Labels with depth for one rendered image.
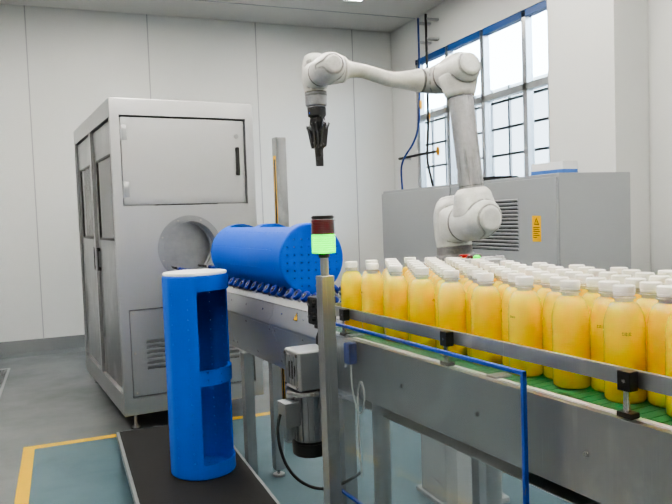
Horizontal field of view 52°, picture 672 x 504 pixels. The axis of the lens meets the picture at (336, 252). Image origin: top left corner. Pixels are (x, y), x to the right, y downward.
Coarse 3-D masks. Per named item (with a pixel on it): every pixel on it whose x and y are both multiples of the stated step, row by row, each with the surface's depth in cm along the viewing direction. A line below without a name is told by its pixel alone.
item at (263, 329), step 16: (240, 288) 328; (240, 304) 311; (256, 304) 295; (272, 304) 280; (240, 320) 313; (256, 320) 292; (272, 320) 276; (288, 320) 263; (304, 320) 251; (336, 320) 231; (240, 336) 324; (256, 336) 302; (272, 336) 282; (288, 336) 265; (304, 336) 250; (256, 352) 312; (272, 352) 291
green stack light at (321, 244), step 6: (324, 234) 181; (330, 234) 179; (312, 240) 180; (318, 240) 179; (324, 240) 179; (330, 240) 179; (312, 246) 181; (318, 246) 179; (324, 246) 179; (330, 246) 179; (312, 252) 181; (318, 252) 179; (324, 252) 179; (330, 252) 179
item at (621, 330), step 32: (384, 288) 192; (416, 288) 179; (448, 288) 168; (480, 288) 158; (512, 288) 154; (544, 288) 150; (416, 320) 180; (448, 320) 168; (480, 320) 157; (512, 320) 147; (544, 320) 144; (576, 320) 133; (608, 320) 124; (640, 320) 122; (480, 352) 157; (576, 352) 134; (608, 352) 125; (640, 352) 122; (576, 384) 134; (608, 384) 125
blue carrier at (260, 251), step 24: (216, 240) 338; (240, 240) 308; (264, 240) 283; (288, 240) 266; (336, 240) 276; (216, 264) 338; (240, 264) 305; (264, 264) 279; (288, 264) 267; (312, 264) 272; (336, 264) 277; (312, 288) 272
